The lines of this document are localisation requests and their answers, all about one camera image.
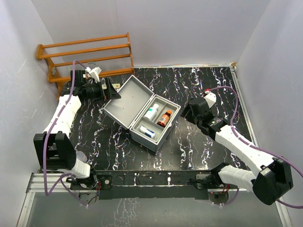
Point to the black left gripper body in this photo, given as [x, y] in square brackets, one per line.
[94, 91]

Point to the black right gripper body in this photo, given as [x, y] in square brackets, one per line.
[187, 114]

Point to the brown bottle orange cap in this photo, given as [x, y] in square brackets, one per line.
[164, 118]

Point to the white medicine bottle green label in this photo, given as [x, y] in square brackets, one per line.
[151, 112]

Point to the grey storage box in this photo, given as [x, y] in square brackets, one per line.
[134, 96]

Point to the grey plastic tray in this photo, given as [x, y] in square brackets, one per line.
[161, 133]

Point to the white blue bandage roll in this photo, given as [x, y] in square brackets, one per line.
[147, 132]

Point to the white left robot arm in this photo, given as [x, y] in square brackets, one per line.
[54, 149]

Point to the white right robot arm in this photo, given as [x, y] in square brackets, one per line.
[268, 177]

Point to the white green medicine box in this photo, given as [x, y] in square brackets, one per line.
[116, 86]

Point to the orange wooden shelf rack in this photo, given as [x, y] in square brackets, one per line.
[113, 54]

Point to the clear plastic cup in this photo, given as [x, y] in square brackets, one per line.
[81, 156]

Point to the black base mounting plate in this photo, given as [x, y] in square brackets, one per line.
[190, 191]

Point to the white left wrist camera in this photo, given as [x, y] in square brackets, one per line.
[93, 73]

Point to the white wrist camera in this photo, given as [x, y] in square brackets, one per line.
[93, 73]
[210, 98]

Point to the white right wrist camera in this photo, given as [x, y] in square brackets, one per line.
[210, 98]

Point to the aluminium frame rail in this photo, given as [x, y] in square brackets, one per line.
[108, 179]

